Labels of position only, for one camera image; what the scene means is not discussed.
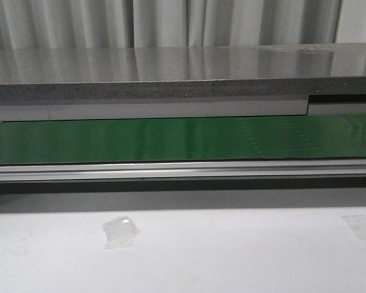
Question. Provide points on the grey raised table slab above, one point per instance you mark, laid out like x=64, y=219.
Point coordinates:
x=49, y=75

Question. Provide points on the white pleated curtain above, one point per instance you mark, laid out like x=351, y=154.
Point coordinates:
x=137, y=24

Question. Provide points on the grey conveyor rear rail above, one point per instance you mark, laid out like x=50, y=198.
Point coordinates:
x=222, y=106

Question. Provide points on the aluminium conveyor front rail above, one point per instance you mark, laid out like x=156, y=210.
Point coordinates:
x=200, y=169

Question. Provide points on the clear tape patch left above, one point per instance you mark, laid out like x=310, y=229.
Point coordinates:
x=120, y=233

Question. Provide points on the green conveyor belt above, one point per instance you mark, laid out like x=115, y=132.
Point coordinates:
x=182, y=139

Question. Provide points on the clear tape patch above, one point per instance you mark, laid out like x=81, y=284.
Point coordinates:
x=120, y=233
x=357, y=224

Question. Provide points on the clear tape patch right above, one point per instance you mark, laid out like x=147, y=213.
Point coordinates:
x=357, y=224

